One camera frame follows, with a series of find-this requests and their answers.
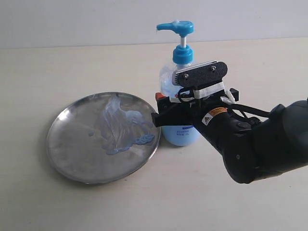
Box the round stainless steel plate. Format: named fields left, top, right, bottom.
left=46, top=92, right=161, bottom=184

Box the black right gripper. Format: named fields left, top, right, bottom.
left=151, top=92, right=238, bottom=135

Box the blue soap smear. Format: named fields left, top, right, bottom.
left=95, top=95, right=155, bottom=155

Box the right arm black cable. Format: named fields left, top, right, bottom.
left=223, top=103, right=272, bottom=126

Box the blue pump lotion bottle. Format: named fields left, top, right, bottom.
left=155, top=19, right=201, bottom=147

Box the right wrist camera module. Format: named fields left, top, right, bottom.
left=170, top=61, right=239, bottom=104

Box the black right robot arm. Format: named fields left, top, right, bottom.
left=152, top=93, right=308, bottom=184

